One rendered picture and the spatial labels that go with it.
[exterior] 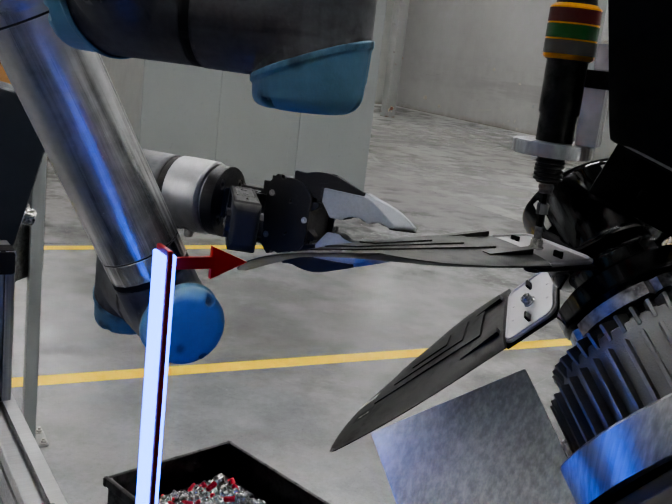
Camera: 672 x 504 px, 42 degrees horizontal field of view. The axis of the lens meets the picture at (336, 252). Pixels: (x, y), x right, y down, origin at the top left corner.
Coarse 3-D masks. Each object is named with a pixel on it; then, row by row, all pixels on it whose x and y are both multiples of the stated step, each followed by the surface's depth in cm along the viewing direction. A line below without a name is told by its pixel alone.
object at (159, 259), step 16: (160, 256) 60; (160, 272) 60; (160, 288) 60; (160, 304) 61; (160, 320) 61; (160, 336) 61; (144, 384) 64; (144, 400) 64; (144, 416) 64; (144, 432) 64; (144, 448) 64; (144, 464) 64; (144, 480) 64; (144, 496) 64
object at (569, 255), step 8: (512, 240) 81; (520, 240) 81; (528, 240) 81; (544, 240) 82; (544, 248) 79; (552, 248) 79; (560, 248) 80; (568, 248) 79; (544, 256) 76; (552, 256) 76; (568, 256) 77; (576, 256) 77; (584, 256) 77; (552, 264) 74; (560, 264) 74; (568, 264) 75; (576, 264) 75; (584, 264) 76
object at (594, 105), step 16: (608, 48) 72; (608, 64) 72; (592, 80) 72; (608, 80) 72; (592, 96) 73; (608, 96) 75; (592, 112) 73; (592, 128) 74; (512, 144) 77; (528, 144) 74; (544, 144) 73; (560, 144) 74; (576, 144) 74; (592, 144) 74; (576, 160) 74
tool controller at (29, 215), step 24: (0, 96) 106; (0, 120) 107; (24, 120) 109; (0, 144) 108; (24, 144) 109; (0, 168) 109; (24, 168) 110; (0, 192) 109; (24, 192) 111; (0, 216) 110; (24, 216) 115
